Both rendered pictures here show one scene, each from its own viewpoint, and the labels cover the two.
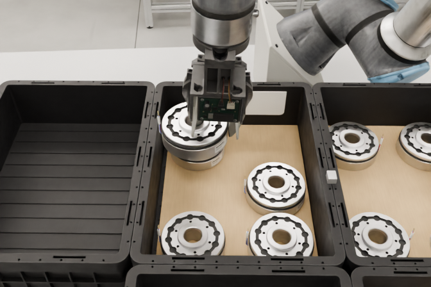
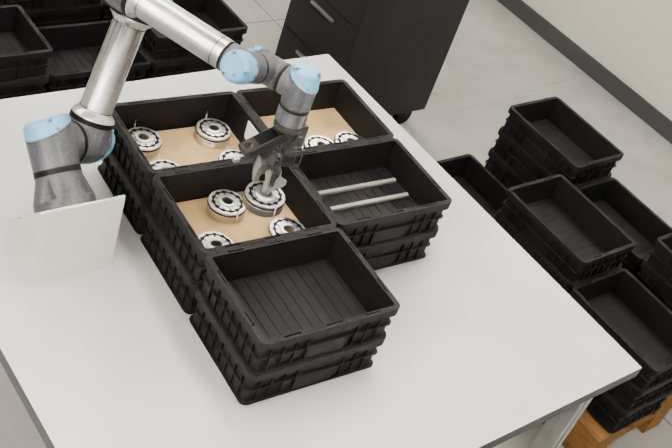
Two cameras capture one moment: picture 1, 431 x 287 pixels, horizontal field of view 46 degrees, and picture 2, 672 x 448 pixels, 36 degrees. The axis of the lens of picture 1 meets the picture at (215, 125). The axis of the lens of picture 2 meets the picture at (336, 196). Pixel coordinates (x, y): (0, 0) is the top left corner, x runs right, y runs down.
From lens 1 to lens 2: 265 cm
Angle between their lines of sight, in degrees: 90
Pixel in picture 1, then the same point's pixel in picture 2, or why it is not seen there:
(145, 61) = (51, 383)
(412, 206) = (193, 153)
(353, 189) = not seen: hidden behind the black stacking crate
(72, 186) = (285, 309)
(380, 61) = (108, 139)
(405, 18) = (112, 102)
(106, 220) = (296, 282)
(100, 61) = (72, 426)
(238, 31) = not seen: hidden behind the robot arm
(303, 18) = (73, 179)
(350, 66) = not seen: outside the picture
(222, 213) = (254, 231)
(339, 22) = (78, 154)
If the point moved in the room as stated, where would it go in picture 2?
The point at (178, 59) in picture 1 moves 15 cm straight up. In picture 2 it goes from (34, 353) to (41, 309)
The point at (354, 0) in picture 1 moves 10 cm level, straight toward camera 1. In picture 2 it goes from (72, 134) to (113, 137)
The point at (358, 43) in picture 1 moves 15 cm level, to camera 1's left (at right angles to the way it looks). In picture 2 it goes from (92, 149) to (116, 186)
